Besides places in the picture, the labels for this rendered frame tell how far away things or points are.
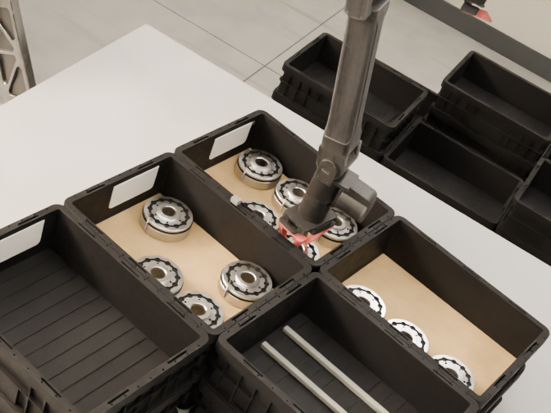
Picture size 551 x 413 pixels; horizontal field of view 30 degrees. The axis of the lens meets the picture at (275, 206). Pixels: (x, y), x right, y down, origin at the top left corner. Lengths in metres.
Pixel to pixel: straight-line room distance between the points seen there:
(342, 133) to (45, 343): 0.64
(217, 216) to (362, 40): 0.52
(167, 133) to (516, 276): 0.93
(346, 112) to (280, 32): 2.69
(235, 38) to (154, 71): 1.65
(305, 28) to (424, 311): 2.63
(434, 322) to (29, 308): 0.82
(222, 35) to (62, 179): 2.12
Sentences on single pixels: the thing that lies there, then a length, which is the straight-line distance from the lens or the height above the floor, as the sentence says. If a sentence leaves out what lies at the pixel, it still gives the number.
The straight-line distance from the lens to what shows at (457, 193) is 3.34.
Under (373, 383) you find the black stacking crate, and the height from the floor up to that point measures 0.83.
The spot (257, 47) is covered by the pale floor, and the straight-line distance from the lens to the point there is 4.36.
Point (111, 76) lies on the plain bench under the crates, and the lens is 2.69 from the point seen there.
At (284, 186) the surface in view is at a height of 0.86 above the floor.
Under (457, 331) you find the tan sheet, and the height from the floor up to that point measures 0.83.
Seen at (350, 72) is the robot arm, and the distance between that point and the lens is 1.81.
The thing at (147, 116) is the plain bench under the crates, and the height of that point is 0.70.
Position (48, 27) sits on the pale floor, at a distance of 4.11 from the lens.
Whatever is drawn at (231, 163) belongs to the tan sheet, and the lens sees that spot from 2.31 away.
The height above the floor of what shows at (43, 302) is 0.83.
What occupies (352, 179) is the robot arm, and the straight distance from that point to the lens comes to 1.97.
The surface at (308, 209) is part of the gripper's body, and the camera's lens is 2.01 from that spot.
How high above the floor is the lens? 2.22
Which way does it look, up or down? 39 degrees down
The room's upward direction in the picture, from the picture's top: 22 degrees clockwise
